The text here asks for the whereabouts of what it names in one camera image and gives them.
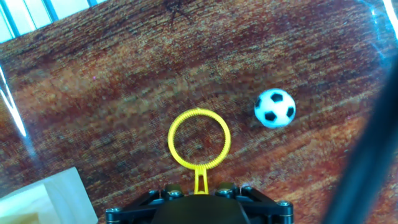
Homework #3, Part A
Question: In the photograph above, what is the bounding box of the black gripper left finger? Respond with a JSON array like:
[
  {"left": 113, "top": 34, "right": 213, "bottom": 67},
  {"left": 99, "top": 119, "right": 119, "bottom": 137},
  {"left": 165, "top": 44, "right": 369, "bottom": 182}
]
[{"left": 104, "top": 184, "right": 187, "bottom": 224}]

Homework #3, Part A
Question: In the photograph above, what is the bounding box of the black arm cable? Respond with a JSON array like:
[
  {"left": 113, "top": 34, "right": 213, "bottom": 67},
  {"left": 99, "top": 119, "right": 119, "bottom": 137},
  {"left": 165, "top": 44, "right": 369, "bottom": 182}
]
[{"left": 322, "top": 62, "right": 398, "bottom": 224}]

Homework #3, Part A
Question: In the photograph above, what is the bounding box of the glossy wood-grain mat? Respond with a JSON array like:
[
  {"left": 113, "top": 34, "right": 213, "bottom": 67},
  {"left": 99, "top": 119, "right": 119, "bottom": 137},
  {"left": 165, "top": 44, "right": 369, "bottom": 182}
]
[{"left": 0, "top": 0, "right": 398, "bottom": 224}]

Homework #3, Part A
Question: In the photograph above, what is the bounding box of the small soccer ball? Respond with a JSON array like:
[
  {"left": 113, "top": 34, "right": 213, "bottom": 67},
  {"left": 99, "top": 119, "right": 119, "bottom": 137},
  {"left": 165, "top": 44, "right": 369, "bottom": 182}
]
[{"left": 254, "top": 88, "right": 297, "bottom": 129}]

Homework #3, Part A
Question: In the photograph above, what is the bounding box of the large wooden cube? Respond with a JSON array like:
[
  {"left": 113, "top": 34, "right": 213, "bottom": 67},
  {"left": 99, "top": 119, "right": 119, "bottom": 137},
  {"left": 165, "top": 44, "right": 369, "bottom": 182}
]
[{"left": 0, "top": 166, "right": 99, "bottom": 224}]

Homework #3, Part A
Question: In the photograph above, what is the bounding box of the yellow bubble ring wand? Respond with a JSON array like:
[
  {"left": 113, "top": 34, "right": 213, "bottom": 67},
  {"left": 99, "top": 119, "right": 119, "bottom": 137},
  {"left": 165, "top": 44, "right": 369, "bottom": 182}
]
[{"left": 167, "top": 107, "right": 232, "bottom": 195}]

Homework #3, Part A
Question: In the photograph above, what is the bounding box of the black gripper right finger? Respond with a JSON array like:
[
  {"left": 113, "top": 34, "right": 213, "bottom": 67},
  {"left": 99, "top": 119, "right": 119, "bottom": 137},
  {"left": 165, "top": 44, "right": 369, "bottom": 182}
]
[{"left": 214, "top": 182, "right": 295, "bottom": 224}]

